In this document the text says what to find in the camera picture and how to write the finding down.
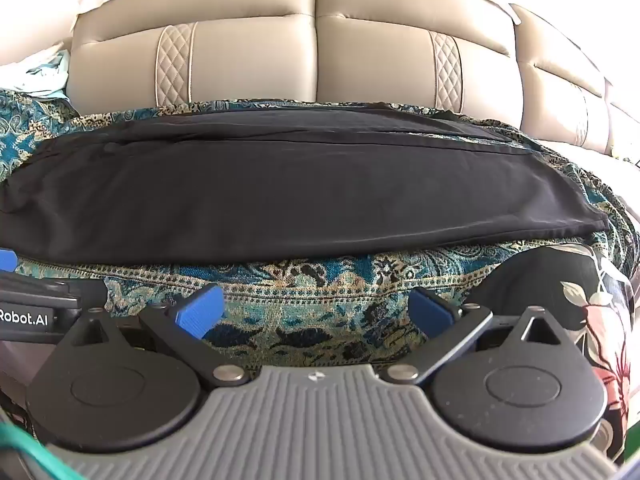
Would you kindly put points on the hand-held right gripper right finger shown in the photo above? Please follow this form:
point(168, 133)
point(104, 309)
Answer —
point(430, 307)

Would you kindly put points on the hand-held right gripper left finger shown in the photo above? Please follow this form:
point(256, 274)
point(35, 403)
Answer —
point(200, 310)

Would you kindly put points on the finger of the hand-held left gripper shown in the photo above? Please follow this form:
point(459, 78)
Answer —
point(6, 260)

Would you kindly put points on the black pants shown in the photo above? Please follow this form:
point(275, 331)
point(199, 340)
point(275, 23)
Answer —
point(300, 200)

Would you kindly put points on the teal paisley blanket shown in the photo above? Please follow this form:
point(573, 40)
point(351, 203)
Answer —
point(310, 290)

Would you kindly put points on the person's black floral clothing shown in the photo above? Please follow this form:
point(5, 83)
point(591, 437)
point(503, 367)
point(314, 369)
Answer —
point(565, 290)

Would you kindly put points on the light blue crumpled cloth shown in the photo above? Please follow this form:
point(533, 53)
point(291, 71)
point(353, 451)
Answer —
point(35, 72)

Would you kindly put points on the beige leather sofa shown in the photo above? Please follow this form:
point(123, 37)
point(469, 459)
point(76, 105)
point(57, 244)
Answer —
point(250, 60)

